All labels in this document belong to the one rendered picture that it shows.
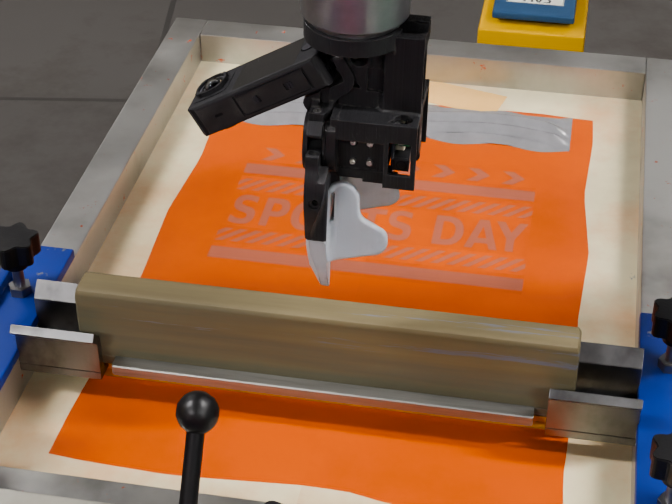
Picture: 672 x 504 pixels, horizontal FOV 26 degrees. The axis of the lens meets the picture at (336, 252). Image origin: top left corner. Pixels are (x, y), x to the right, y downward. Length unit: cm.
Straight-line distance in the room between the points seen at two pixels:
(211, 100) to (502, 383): 33
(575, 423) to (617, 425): 3
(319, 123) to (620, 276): 46
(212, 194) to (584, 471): 51
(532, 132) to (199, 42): 41
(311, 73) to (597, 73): 69
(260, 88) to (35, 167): 235
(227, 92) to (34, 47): 284
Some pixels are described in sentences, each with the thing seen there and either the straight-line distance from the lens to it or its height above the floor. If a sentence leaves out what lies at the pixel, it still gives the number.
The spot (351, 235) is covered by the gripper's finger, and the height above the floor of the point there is 116.
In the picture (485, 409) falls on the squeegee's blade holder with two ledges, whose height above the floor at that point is 100.
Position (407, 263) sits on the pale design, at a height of 96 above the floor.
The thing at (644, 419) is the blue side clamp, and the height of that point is 100.
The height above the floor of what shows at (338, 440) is 96.
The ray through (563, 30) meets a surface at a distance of 181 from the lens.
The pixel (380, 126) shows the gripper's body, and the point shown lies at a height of 126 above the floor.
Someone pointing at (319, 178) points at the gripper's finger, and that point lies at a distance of 102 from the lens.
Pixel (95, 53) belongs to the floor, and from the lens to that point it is 380.
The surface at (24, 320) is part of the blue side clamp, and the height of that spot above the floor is 100.
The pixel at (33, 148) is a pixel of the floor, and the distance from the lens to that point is 343.
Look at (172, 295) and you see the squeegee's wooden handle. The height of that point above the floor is 106.
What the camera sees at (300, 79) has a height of 128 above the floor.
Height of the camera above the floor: 177
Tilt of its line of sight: 36 degrees down
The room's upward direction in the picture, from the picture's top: straight up
